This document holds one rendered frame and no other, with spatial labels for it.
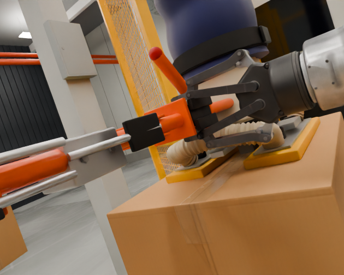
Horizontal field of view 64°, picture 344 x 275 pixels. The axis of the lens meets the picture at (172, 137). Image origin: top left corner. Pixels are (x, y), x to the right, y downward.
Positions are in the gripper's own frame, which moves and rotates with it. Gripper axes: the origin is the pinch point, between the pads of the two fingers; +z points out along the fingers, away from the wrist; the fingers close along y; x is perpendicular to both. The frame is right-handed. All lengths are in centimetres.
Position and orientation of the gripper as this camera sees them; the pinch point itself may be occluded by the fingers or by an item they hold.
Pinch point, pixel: (178, 120)
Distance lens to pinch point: 45.8
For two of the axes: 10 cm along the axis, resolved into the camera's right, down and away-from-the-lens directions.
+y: 3.1, 9.5, 0.6
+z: -7.9, 2.2, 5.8
